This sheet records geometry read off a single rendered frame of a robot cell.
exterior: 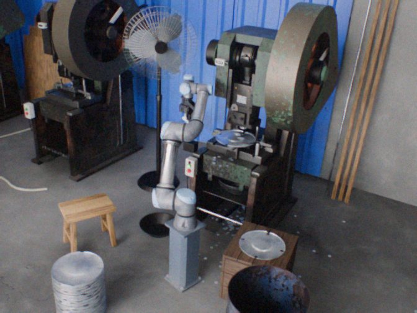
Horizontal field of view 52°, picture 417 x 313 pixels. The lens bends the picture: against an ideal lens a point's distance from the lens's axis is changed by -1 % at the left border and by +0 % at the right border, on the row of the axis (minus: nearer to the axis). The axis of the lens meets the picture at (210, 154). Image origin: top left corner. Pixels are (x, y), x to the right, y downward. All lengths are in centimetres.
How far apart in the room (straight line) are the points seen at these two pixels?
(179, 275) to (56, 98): 213
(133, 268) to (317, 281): 127
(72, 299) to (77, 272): 14
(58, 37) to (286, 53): 182
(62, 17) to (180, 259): 198
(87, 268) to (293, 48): 172
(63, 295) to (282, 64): 178
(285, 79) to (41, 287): 200
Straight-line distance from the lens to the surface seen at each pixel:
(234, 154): 311
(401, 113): 406
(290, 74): 252
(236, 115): 307
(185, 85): 292
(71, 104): 410
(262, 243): 280
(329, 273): 327
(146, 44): 349
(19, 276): 321
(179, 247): 275
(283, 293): 254
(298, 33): 258
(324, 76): 285
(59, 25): 357
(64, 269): 269
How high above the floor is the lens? 204
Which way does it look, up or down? 26 degrees down
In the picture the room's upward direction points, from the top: 4 degrees clockwise
